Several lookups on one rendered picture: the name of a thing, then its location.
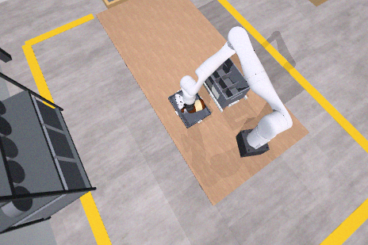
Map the brown bottle with cream label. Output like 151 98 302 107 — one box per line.
181 99 205 113

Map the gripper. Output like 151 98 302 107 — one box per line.
175 94 196 113

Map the dark grey open-top crate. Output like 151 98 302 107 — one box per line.
205 58 250 109

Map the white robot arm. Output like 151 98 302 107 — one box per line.
180 26 293 149

